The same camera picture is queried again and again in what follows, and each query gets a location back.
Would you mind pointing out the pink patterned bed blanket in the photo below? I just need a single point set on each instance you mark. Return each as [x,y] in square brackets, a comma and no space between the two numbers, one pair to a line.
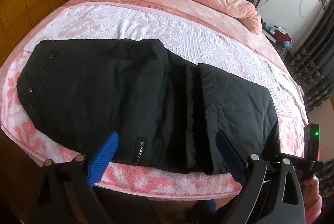
[205,37]

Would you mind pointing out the pink sleeve forearm right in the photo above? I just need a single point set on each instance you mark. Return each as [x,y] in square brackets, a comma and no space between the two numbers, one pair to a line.
[314,210]

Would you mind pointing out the person right hand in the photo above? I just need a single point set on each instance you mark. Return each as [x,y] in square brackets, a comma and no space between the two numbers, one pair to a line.
[312,195]

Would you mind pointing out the dark patterned curtain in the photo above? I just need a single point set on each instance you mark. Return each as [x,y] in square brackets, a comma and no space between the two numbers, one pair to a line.
[312,64]

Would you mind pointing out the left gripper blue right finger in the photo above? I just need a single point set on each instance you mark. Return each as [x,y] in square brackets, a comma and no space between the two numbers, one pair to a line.
[234,155]

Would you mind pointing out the black padded pants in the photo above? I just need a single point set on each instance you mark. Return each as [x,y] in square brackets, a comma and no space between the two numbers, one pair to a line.
[165,109]

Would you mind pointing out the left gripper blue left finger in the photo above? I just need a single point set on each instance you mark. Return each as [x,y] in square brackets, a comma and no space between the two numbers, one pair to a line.
[100,161]

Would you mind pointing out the right nightstand with clutter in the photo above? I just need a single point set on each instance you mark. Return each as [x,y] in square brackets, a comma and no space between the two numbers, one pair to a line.
[279,38]

